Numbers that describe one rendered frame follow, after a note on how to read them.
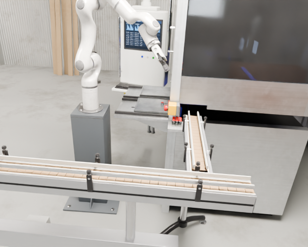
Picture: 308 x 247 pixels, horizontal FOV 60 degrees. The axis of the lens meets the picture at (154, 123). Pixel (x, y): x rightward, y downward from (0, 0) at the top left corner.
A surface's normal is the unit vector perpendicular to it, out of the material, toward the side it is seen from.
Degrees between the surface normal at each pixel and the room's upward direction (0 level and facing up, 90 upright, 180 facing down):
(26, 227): 0
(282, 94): 90
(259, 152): 90
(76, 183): 90
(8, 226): 0
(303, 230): 0
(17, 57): 90
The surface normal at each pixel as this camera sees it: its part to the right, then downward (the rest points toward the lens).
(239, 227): 0.04, -0.90
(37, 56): -0.05, 0.44
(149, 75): -0.27, 0.41
